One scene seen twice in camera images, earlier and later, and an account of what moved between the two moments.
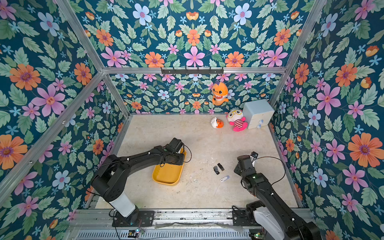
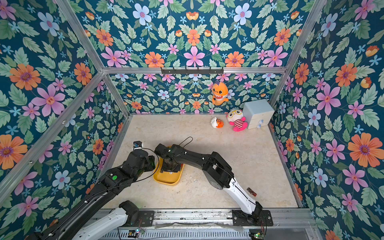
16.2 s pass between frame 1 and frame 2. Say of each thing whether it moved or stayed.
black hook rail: stayed
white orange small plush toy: stayed
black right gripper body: moved
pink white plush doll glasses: stayed
